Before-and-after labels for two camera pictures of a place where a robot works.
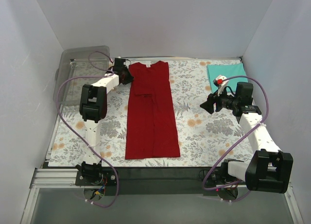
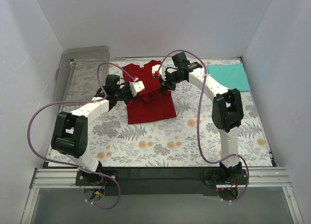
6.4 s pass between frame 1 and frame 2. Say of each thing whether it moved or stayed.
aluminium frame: stayed
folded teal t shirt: stayed
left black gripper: moved
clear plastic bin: stayed
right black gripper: moved
